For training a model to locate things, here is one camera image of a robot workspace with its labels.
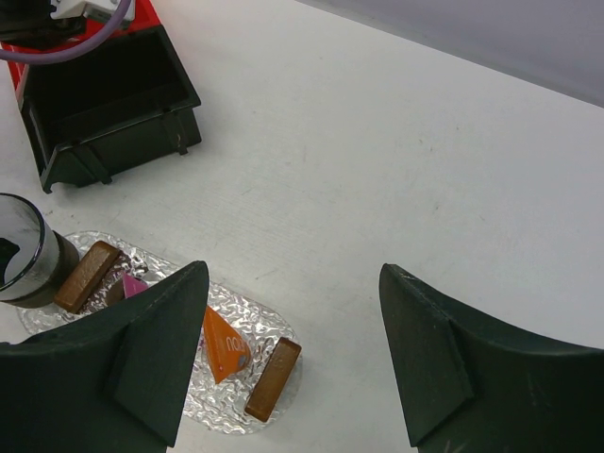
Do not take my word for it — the glass cup with brown band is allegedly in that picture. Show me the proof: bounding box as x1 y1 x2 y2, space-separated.
1 193 79 309

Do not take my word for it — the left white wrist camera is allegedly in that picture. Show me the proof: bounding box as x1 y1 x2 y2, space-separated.
50 0 123 24

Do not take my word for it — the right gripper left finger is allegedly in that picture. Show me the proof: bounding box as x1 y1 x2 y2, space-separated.
1 261 210 452

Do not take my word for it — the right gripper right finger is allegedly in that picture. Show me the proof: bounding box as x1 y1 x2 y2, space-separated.
378 264 603 452

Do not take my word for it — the pink toothpaste tube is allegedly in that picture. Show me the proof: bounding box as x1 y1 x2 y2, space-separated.
122 274 148 298

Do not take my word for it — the clear textured oval tray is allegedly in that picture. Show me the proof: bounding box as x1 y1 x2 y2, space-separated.
17 230 303 435

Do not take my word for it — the clear holder with wooden ends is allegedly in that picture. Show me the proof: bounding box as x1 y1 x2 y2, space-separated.
46 261 301 438

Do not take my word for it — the black plastic bin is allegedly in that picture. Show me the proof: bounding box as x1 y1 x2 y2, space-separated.
18 25 202 193

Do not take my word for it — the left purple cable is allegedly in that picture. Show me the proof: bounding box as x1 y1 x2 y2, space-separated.
0 0 136 65

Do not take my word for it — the orange toothpaste tube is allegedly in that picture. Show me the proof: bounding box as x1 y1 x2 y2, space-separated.
203 307 252 384

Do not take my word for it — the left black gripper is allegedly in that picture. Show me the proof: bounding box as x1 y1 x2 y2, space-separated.
0 0 86 47

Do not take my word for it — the red plastic bin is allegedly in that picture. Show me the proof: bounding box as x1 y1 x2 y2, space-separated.
1 0 161 102

